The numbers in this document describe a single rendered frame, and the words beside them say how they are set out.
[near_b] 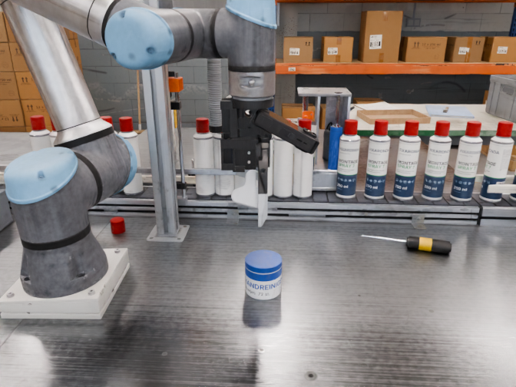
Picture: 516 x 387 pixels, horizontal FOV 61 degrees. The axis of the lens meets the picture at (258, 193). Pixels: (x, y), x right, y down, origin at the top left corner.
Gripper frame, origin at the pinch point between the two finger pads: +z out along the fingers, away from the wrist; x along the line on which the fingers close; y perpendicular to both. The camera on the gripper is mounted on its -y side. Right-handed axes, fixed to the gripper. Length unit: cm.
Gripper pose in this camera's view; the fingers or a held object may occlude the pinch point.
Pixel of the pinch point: (264, 210)
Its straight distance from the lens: 78.4
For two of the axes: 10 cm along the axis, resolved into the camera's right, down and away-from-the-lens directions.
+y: -10.0, 0.0, 0.1
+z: 0.0, 9.3, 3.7
